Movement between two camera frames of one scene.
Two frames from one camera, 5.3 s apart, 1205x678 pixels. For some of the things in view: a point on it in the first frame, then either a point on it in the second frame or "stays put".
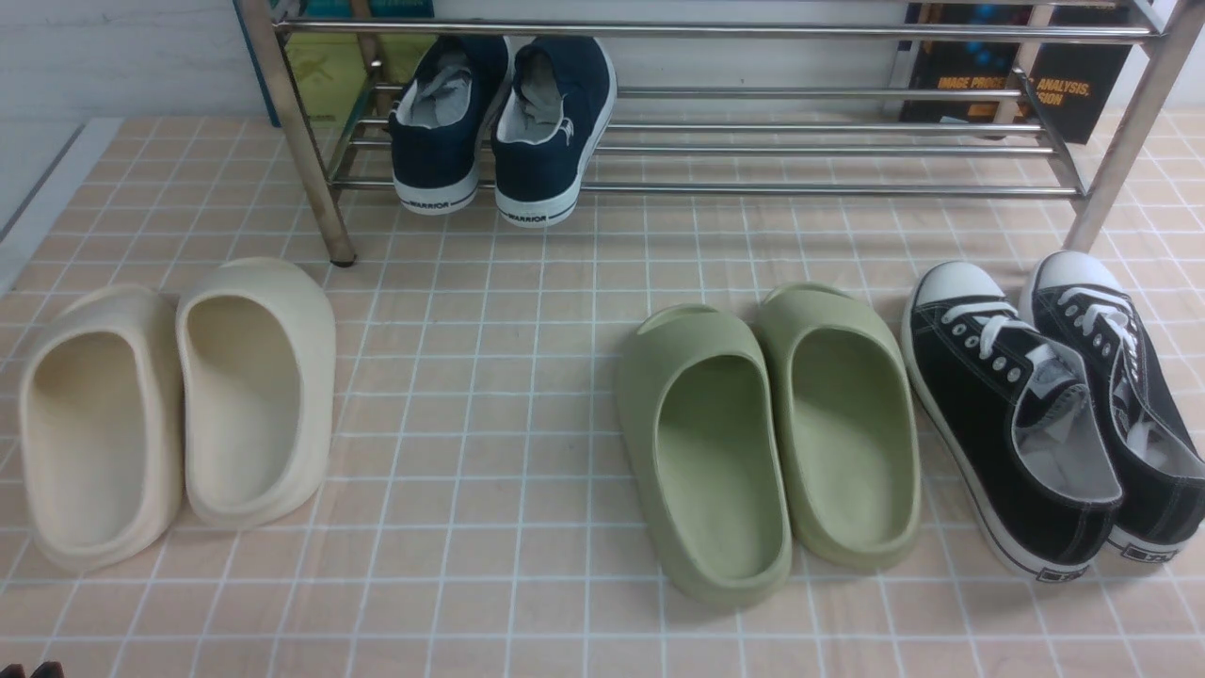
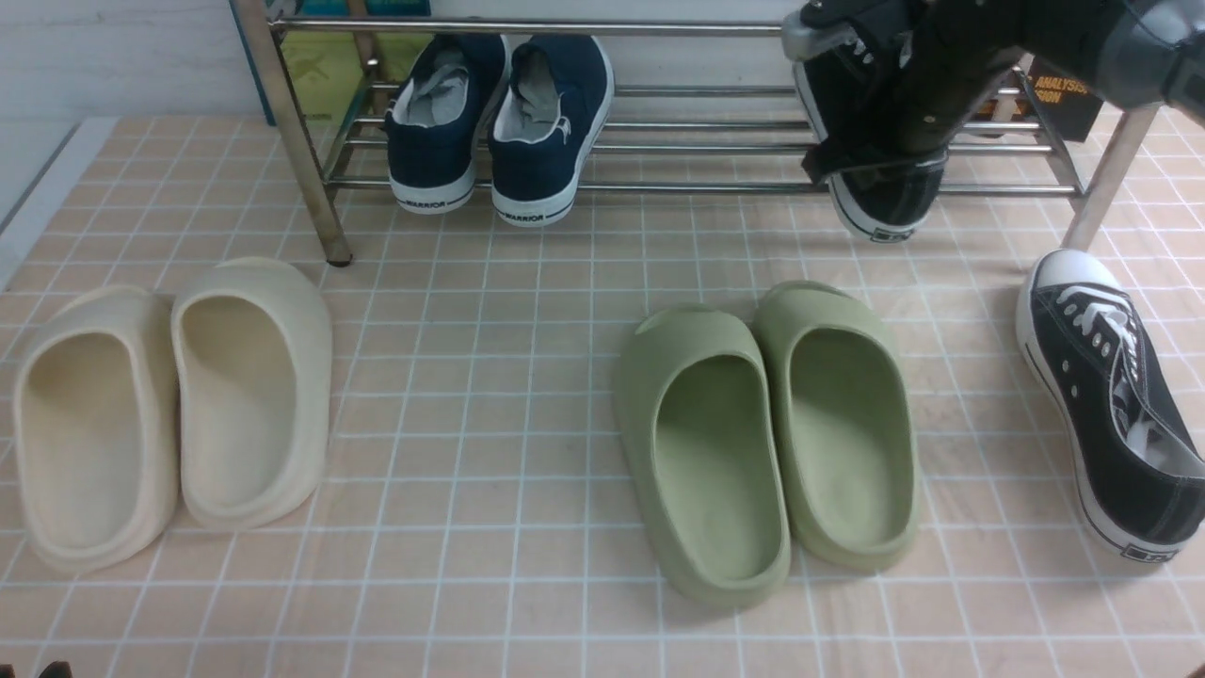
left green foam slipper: (702, 423) stays put
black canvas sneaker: (1075, 294) stays put
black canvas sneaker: (1020, 416) -> (885, 189)
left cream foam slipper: (103, 427) stays put
